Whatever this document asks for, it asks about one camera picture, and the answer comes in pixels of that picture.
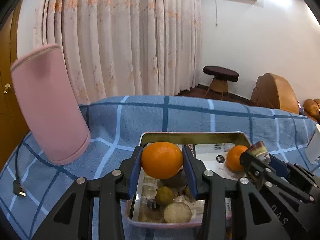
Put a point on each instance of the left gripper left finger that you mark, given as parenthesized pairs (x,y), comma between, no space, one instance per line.
(72,215)

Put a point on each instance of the pink metal tin box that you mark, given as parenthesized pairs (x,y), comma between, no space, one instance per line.
(181,139)

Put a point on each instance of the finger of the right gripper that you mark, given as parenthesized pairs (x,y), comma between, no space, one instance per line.
(289,175)
(261,172)

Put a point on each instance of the blue plaid tablecloth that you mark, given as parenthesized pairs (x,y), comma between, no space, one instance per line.
(31,185)

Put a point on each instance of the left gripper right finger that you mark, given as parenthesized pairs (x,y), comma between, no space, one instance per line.
(252,217)

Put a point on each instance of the dark cushioned wicker stool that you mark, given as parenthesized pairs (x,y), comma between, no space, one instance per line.
(221,77)

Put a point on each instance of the white paper cup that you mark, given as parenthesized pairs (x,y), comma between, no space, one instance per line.
(312,150)

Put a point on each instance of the round layered cake slice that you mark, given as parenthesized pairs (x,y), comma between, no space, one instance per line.
(177,213)

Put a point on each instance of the purple round mangosteen fruit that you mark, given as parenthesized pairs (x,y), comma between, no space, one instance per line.
(176,181)

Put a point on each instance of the orange mandarin front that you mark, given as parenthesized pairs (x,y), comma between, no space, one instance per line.
(161,160)

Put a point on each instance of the brown leather sofa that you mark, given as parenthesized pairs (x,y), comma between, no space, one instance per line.
(311,109)

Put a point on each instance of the pink cylindrical container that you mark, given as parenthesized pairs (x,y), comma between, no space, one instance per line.
(48,104)

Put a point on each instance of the wooden door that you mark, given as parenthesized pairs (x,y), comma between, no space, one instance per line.
(13,126)

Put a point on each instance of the orange mandarin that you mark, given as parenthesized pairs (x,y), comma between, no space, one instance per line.
(161,160)
(233,158)

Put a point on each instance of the pink floral curtain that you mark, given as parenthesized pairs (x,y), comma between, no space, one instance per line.
(123,47)

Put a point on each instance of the white printed paper liner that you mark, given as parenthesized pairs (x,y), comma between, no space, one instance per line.
(214,158)

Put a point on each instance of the small tan fruit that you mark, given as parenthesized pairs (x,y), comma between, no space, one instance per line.
(188,193)

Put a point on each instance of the brown leather armchair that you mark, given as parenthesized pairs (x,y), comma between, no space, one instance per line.
(274,92)

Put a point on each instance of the small yellow-green fruit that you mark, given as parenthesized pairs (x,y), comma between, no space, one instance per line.
(164,196)

